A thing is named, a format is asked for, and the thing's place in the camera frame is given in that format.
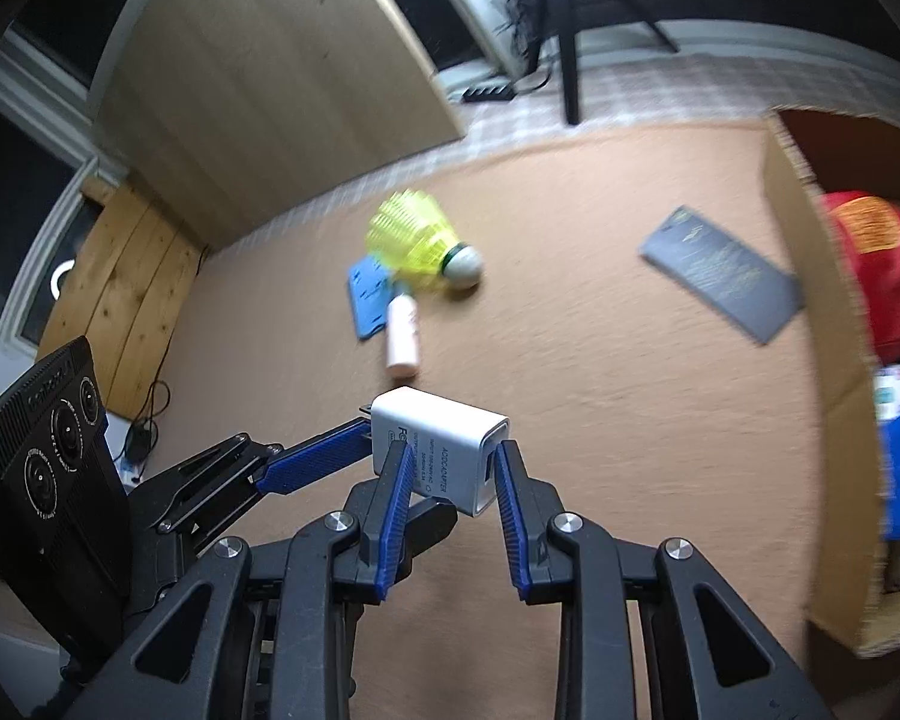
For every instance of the black card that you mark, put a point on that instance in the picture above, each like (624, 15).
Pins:
(720, 270)

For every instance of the blue plastic holder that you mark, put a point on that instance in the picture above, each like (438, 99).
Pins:
(367, 300)

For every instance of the red cloth bag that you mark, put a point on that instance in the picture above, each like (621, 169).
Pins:
(892, 292)

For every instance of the wooden plank panel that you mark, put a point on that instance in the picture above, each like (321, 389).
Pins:
(112, 300)

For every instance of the black tripod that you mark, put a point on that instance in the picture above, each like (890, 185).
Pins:
(570, 52)

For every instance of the small pink bottle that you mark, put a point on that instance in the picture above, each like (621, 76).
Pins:
(403, 337)

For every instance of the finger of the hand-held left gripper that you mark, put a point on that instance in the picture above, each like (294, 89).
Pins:
(307, 465)

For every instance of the yellow shuttlecock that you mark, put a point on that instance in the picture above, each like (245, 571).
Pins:
(412, 240)

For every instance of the white charger adapter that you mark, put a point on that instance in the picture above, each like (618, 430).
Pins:
(450, 427)

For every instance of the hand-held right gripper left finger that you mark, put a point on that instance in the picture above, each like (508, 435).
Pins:
(394, 510)

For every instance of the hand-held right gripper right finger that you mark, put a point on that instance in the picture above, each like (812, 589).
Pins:
(511, 517)

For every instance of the light wooden board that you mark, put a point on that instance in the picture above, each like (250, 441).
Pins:
(270, 90)

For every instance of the checkered cloth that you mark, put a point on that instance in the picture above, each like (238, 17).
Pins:
(645, 90)

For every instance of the cardboard box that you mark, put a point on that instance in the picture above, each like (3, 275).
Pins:
(817, 300)

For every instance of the white framed panel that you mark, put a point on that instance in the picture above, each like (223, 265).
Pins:
(480, 7)

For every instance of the black power strip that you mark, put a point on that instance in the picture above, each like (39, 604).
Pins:
(489, 93)

